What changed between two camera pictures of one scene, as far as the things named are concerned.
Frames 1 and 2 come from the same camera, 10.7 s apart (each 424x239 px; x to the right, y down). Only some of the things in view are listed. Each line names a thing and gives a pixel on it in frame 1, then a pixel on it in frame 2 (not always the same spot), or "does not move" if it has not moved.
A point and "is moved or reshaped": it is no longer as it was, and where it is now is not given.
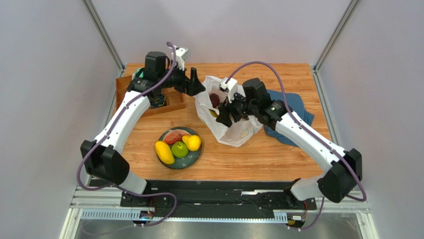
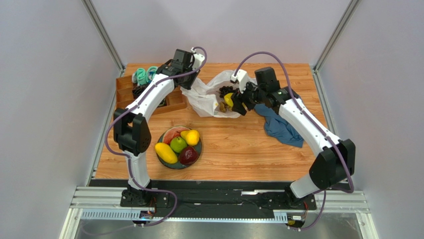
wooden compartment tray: (175, 99) does not move
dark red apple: (215, 99) -> (188, 155)
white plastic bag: (237, 134) is moved or reshaped
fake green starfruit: (179, 149) is moved or reshaped
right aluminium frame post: (331, 44) does not move
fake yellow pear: (193, 142) is moved or reshaped
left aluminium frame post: (104, 36) does not move
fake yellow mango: (164, 152) does not move
